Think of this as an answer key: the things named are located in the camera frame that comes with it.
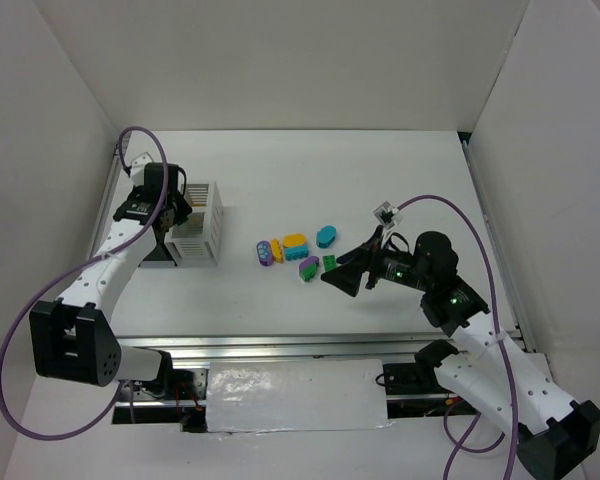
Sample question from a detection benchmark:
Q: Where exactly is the yellow half-round lego brick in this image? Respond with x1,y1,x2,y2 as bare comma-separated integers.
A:
270,238,284,263

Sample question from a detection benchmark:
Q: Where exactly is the teal rectangular lego brick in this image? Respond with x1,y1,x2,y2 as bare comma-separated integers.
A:
284,244,309,261

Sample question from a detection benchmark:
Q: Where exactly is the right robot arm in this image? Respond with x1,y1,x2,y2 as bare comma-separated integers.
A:
321,228,600,479

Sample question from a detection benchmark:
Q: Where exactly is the green curved lego brick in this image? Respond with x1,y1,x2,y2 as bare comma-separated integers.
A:
322,255,338,272

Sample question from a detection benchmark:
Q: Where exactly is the teal oval lego brick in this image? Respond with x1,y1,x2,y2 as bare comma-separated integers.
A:
316,225,337,249

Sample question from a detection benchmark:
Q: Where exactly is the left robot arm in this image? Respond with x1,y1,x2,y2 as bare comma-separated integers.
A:
29,154,192,397

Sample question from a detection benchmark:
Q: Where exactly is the black slotted container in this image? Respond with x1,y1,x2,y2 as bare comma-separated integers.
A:
139,226,176,268

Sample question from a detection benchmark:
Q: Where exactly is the white slotted container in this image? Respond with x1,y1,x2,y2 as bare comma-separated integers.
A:
165,181,224,268

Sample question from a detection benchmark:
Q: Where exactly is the yellow oval lego brick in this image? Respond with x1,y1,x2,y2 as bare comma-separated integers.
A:
283,233,307,249

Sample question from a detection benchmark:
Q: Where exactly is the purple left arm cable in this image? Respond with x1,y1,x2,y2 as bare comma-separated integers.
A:
0,126,170,442

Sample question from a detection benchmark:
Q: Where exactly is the purple rounded lego brick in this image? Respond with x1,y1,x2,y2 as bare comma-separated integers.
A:
299,256,319,273

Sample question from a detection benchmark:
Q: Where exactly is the purple printed oval lego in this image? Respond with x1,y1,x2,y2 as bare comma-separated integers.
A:
256,240,274,267

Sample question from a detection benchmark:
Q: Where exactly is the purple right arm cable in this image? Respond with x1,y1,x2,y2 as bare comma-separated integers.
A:
397,194,521,480

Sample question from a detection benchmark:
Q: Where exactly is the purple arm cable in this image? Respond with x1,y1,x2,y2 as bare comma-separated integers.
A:
0,126,170,442
397,194,521,480

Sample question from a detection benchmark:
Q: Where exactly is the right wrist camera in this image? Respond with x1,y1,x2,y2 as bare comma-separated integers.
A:
373,201,402,232

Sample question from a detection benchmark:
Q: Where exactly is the green rounded lego brick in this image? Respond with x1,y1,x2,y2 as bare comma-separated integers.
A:
299,263,319,282

